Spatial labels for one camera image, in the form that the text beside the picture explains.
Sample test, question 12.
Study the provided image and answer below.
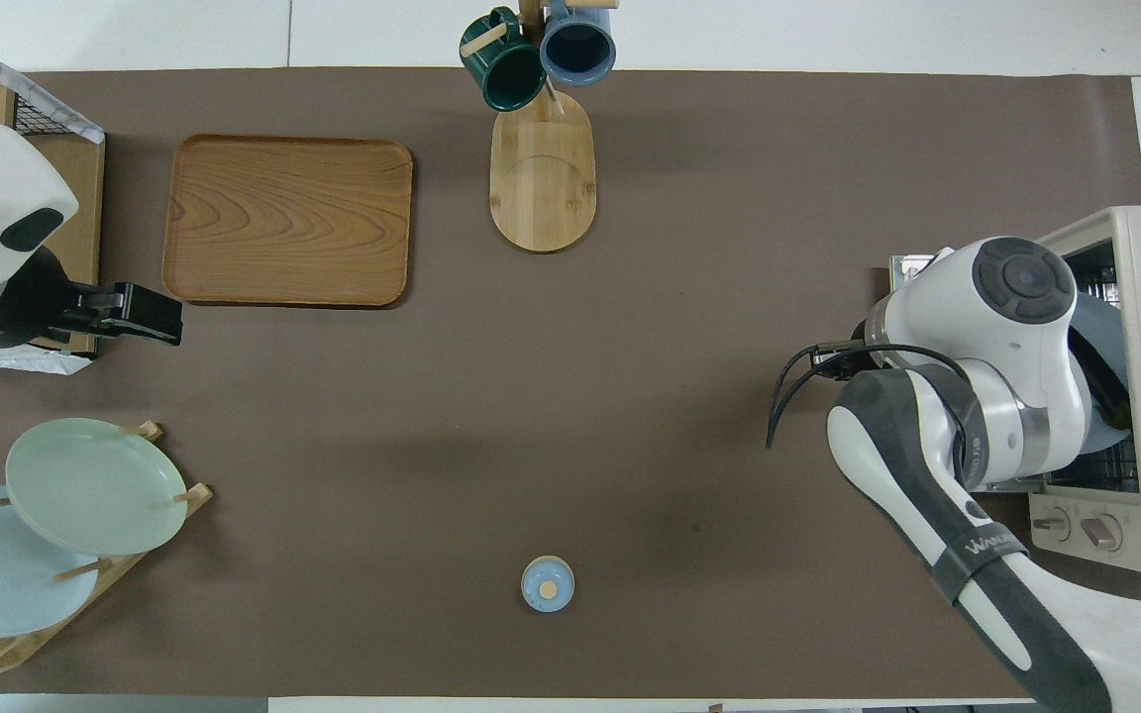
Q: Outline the pale green plate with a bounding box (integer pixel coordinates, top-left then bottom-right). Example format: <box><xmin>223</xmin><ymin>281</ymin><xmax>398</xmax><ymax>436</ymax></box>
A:
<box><xmin>5</xmin><ymin>417</ymin><xmax>189</xmax><ymax>558</ymax></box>

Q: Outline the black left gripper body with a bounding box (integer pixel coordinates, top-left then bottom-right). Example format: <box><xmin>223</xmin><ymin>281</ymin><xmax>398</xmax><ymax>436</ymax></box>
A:
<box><xmin>48</xmin><ymin>282</ymin><xmax>184</xmax><ymax>348</ymax></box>

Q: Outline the wooden plate rack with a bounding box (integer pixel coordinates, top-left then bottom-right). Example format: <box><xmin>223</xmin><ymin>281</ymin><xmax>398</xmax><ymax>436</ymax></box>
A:
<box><xmin>0</xmin><ymin>421</ymin><xmax>214</xmax><ymax>680</ymax></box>

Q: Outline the wooden mug tree stand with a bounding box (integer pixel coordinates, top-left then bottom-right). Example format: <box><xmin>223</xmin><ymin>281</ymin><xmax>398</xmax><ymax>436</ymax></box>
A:
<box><xmin>460</xmin><ymin>0</ymin><xmax>621</xmax><ymax>255</ymax></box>

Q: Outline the light blue round plate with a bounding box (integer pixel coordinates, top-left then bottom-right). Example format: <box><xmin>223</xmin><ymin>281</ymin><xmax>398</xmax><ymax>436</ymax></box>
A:
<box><xmin>1066</xmin><ymin>291</ymin><xmax>1134</xmax><ymax>458</ymax></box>

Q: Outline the wooden box with wire mesh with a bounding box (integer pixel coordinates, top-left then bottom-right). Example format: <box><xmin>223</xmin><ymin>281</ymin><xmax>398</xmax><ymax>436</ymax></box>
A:
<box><xmin>0</xmin><ymin>25</ymin><xmax>106</xmax><ymax>359</ymax></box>

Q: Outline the glass oven door with handle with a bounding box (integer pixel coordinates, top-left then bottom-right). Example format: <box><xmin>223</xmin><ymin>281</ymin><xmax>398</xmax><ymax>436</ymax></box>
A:
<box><xmin>889</xmin><ymin>254</ymin><xmax>1049</xmax><ymax>496</ymax></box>

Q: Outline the blue grey mug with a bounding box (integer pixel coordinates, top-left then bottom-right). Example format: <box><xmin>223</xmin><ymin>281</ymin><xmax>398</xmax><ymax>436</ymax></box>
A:
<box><xmin>539</xmin><ymin>0</ymin><xmax>618</xmax><ymax>87</ymax></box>

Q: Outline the rectangular wooden tray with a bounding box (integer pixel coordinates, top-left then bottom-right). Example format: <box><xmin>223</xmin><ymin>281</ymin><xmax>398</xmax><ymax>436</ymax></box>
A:
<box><xmin>161</xmin><ymin>135</ymin><xmax>414</xmax><ymax>309</ymax></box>

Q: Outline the dark green mug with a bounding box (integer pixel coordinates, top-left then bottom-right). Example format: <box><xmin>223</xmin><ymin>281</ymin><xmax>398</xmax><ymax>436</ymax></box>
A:
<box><xmin>460</xmin><ymin>7</ymin><xmax>548</xmax><ymax>112</ymax></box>

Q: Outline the white paper sheet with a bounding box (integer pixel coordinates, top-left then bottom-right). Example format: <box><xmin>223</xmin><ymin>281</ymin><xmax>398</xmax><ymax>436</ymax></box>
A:
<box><xmin>0</xmin><ymin>337</ymin><xmax>94</xmax><ymax>376</ymax></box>

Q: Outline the brown table mat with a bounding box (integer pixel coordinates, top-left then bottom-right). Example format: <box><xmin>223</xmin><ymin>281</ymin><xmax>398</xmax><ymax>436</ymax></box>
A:
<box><xmin>0</xmin><ymin>67</ymin><xmax>1141</xmax><ymax>699</ymax></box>

